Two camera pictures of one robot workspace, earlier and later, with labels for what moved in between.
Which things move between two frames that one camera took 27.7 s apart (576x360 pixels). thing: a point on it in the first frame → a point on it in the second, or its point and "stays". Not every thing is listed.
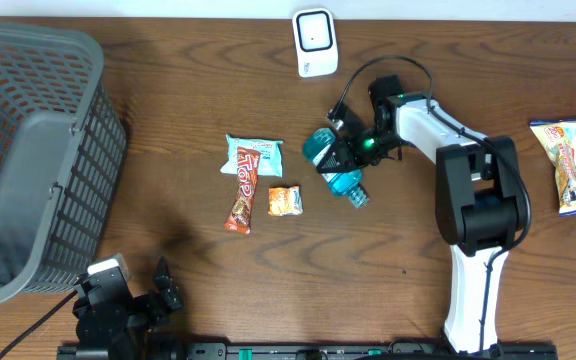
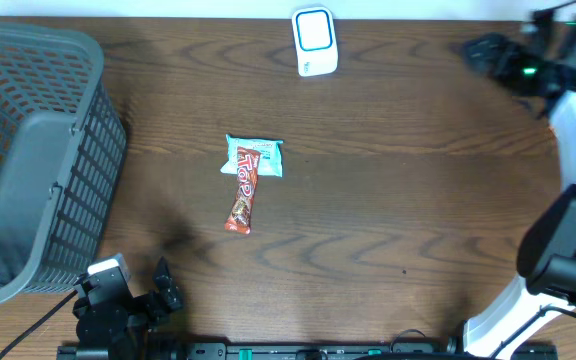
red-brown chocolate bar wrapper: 239,218 stays
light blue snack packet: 270,161 stays
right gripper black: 342,158 → 505,45
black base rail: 361,351 stays
